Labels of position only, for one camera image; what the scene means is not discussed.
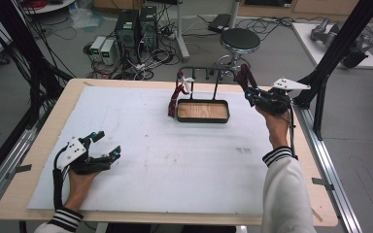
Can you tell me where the white power supply unit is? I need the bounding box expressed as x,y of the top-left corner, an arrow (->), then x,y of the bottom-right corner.
100,39 -> 118,66
89,35 -> 108,63

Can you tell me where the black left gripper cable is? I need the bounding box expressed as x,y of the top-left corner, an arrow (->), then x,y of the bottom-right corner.
51,145 -> 70,212

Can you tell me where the person's left hand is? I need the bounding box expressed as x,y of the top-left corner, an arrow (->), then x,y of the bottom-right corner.
64,168 -> 102,212

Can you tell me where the white floor board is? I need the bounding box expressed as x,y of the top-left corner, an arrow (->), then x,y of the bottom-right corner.
290,21 -> 373,71

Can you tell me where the striped red bow tie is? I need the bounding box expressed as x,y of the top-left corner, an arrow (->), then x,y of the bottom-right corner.
167,71 -> 188,118

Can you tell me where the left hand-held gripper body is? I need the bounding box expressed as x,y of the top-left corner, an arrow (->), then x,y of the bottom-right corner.
56,135 -> 115,176

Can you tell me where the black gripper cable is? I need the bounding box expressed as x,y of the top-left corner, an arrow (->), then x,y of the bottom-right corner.
51,145 -> 70,212
286,99 -> 299,161

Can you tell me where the white foam mat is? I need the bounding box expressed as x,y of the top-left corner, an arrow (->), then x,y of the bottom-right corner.
27,85 -> 275,216

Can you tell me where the white plastic hanger clip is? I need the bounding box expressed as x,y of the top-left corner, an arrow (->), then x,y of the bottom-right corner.
180,76 -> 196,95

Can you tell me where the person's right hand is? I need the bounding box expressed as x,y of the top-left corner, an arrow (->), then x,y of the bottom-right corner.
255,106 -> 291,150

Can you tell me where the round white table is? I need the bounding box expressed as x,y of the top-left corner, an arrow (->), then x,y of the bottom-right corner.
21,0 -> 76,16

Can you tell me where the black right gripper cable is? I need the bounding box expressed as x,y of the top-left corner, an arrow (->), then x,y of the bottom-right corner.
286,99 -> 299,161

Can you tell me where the aluminium table rail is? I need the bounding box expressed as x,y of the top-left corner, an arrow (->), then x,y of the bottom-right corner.
292,105 -> 364,233
0,106 -> 51,213

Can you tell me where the black flat device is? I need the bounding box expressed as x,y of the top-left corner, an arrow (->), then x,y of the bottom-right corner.
207,13 -> 233,34

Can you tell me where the black rack with wooden tray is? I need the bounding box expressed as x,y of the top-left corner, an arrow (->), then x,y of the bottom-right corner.
175,66 -> 238,124

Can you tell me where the black frame post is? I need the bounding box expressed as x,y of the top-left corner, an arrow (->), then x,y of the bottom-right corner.
0,0 -> 74,192
292,0 -> 373,142

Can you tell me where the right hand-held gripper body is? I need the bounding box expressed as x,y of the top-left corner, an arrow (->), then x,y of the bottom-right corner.
254,77 -> 312,117

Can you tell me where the black round stool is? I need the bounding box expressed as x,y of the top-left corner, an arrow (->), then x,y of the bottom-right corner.
215,27 -> 262,71

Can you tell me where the black computer tower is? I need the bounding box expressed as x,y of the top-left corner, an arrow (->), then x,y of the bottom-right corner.
138,5 -> 159,53
114,9 -> 141,63

